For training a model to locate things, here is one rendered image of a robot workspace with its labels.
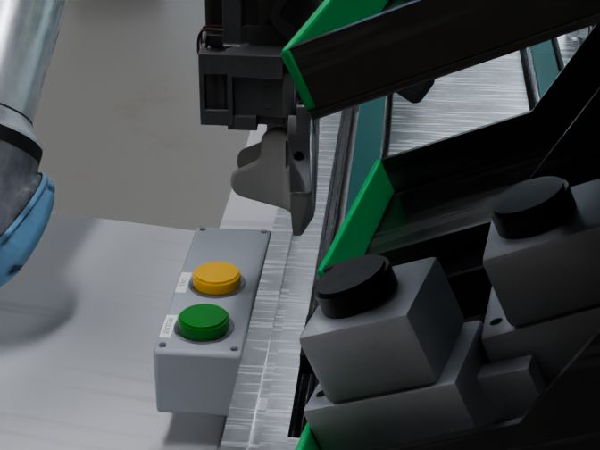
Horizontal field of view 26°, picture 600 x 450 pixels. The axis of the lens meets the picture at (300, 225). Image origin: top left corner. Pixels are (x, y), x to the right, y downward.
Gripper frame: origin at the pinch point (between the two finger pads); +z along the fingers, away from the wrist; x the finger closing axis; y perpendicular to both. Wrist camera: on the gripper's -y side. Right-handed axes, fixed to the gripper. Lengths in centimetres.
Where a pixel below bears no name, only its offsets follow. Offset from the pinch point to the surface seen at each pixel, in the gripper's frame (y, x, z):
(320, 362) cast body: -4.4, 45.8, -17.5
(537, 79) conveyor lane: -22, -63, 12
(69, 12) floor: 121, -369, 107
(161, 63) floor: 77, -318, 107
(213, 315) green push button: 7.5, -1.3, 9.6
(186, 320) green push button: 9.5, -0.4, 9.6
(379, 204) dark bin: -5.8, 23.5, -13.0
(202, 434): 8.7, -0.9, 20.8
